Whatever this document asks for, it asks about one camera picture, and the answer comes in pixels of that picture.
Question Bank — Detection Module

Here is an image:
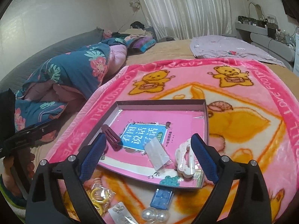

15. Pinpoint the yellow hair ties bag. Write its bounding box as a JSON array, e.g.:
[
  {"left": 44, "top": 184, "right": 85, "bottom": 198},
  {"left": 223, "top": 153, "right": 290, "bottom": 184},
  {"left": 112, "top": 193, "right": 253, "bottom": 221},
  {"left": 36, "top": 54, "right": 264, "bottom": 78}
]
[{"left": 87, "top": 183, "right": 115, "bottom": 216}]

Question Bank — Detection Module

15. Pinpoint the peach spiral hair tie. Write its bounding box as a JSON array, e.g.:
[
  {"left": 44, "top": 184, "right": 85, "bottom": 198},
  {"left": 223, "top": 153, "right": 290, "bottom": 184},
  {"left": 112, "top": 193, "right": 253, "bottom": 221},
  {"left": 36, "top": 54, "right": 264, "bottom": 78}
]
[{"left": 90, "top": 176, "right": 104, "bottom": 188}]

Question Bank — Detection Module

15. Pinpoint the silver earring card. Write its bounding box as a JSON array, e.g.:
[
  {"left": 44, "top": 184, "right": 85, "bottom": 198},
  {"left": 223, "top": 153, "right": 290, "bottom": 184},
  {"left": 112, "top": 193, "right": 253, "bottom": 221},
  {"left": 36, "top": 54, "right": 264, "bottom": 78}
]
[{"left": 108, "top": 202, "right": 138, "bottom": 224}]

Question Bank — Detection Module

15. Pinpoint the white pink claw clip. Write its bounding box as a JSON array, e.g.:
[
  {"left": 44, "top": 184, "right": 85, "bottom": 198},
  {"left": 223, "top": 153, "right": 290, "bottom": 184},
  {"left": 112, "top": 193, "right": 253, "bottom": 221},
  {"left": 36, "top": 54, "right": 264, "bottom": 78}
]
[{"left": 175, "top": 139, "right": 195, "bottom": 178}]

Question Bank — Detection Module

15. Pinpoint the maroon hair clip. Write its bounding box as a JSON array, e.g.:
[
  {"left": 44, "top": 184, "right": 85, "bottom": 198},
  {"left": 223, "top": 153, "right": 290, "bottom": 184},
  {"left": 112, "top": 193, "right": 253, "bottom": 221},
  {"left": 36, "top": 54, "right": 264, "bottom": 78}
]
[{"left": 101, "top": 124, "right": 123, "bottom": 151}]

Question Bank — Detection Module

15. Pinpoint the small blue jewelry box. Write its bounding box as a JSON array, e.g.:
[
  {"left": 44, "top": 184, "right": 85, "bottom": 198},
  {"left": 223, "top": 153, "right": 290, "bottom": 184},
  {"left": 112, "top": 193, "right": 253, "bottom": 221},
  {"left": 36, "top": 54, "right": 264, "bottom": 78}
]
[{"left": 150, "top": 188, "right": 173, "bottom": 210}]

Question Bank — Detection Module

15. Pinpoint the pearl earrings pair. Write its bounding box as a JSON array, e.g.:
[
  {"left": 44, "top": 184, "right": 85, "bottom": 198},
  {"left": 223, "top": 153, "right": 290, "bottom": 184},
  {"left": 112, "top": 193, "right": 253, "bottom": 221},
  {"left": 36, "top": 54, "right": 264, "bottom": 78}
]
[{"left": 141, "top": 207, "right": 170, "bottom": 223}]

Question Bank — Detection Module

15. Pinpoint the clear plastic zip bag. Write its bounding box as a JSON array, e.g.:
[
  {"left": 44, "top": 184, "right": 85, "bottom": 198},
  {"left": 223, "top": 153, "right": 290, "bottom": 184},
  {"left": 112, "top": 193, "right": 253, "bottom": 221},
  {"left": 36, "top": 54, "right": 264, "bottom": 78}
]
[{"left": 143, "top": 138, "right": 170, "bottom": 171}]

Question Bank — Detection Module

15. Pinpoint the person's left hand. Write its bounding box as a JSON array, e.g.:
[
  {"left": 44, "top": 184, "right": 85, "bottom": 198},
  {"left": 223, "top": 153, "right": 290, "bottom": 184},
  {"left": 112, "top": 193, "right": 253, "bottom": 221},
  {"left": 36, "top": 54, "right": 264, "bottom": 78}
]
[{"left": 2, "top": 148, "right": 35, "bottom": 200}]

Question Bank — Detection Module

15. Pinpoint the grey upholstered headboard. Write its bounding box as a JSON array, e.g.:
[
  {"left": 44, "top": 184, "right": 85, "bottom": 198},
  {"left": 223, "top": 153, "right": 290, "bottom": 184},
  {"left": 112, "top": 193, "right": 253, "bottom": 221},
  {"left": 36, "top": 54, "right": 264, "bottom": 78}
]
[{"left": 1, "top": 27, "right": 104, "bottom": 92}]

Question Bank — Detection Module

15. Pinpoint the blue floral quilt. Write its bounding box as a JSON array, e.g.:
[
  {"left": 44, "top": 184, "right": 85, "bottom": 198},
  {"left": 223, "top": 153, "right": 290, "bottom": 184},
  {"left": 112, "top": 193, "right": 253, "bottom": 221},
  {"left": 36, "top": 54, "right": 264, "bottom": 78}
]
[{"left": 14, "top": 38, "right": 127, "bottom": 131}]

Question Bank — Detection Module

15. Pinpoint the pink bear fleece blanket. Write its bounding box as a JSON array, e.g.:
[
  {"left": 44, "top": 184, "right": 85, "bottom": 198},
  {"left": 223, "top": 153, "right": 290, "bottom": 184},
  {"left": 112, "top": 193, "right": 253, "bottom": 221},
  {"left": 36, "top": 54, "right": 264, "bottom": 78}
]
[{"left": 47, "top": 58, "right": 298, "bottom": 223}]

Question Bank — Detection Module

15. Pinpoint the shallow cardboard box tray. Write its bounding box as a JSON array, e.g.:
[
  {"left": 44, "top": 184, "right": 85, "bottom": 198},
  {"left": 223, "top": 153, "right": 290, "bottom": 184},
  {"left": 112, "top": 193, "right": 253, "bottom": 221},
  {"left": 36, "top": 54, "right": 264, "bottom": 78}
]
[{"left": 78, "top": 99, "right": 210, "bottom": 189}]

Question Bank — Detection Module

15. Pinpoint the purple striped pillow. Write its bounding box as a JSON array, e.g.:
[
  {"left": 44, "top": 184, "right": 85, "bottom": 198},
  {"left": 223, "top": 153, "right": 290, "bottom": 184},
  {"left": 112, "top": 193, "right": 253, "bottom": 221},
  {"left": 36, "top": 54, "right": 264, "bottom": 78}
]
[{"left": 126, "top": 36, "right": 156, "bottom": 55}]

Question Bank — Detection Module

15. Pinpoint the pile of dark clothes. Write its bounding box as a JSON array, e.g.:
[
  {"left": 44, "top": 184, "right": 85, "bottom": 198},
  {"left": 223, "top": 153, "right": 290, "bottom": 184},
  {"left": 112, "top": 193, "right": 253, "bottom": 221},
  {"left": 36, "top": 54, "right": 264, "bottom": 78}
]
[{"left": 130, "top": 21, "right": 145, "bottom": 30}]

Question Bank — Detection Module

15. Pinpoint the lilac bed sheet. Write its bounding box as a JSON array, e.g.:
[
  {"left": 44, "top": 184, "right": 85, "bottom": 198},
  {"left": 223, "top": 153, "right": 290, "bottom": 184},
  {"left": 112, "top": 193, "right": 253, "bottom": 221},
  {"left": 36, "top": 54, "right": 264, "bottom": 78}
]
[{"left": 190, "top": 35, "right": 285, "bottom": 67}]

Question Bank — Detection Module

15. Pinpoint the white pleated curtain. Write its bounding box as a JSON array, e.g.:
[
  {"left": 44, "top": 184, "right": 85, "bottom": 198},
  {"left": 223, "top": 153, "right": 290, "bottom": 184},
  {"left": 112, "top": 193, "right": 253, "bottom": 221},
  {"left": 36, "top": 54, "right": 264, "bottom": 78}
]
[{"left": 139, "top": 0, "right": 232, "bottom": 39}]

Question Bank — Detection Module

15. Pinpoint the grey wall shelf desk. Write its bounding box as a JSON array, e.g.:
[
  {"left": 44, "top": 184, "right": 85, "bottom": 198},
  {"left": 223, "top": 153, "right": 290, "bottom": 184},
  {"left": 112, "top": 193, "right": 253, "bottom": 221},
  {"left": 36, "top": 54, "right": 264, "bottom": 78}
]
[{"left": 235, "top": 16, "right": 295, "bottom": 66}]

